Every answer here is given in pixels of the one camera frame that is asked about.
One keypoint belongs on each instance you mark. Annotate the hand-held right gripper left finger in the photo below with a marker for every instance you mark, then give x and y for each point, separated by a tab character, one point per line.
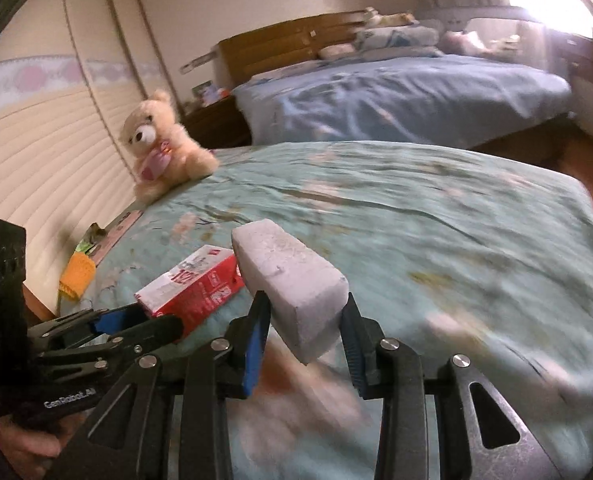
254	355

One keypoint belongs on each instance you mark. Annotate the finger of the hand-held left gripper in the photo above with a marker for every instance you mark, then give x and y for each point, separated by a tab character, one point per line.
114	320
151	332

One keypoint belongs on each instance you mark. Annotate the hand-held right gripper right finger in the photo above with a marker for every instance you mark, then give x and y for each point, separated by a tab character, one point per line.
354	360

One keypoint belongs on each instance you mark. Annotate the red white carton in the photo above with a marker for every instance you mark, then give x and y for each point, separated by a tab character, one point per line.
196	285

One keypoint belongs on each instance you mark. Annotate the white foam block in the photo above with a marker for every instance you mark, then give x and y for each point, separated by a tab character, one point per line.
286	280

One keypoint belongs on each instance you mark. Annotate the person's left hand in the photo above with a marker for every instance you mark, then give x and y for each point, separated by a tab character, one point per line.
26	445

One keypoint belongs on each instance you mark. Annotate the yellow ribbed object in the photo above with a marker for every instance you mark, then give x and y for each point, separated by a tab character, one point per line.
76	277

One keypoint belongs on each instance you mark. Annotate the teal floral blanket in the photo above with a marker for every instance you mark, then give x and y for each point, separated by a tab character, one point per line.
426	210

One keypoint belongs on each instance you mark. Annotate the cream teddy bear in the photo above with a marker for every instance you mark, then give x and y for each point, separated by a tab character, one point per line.
176	152

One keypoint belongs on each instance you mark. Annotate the cream louvred wardrobe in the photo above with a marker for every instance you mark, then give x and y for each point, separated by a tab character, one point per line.
51	135

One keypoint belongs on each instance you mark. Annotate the dark wooden nightstand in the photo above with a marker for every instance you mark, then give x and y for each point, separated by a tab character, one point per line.
216	120

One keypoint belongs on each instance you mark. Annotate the bed with blue sheet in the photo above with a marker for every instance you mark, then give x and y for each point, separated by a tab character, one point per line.
401	95

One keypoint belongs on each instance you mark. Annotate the small white pillow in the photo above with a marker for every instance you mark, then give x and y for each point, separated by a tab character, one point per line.
336	51

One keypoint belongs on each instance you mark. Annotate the brown wooden headboard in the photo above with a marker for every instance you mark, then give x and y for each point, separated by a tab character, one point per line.
276	45

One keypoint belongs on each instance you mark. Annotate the pink pillow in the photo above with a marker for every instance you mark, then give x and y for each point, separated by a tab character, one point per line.
464	42

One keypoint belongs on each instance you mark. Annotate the cream plush toys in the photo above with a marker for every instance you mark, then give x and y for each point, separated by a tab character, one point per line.
386	17

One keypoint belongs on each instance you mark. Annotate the small photo frame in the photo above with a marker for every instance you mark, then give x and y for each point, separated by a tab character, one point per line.
204	91

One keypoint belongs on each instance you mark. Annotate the grey bed guard rail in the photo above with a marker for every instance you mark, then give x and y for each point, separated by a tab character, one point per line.
501	14

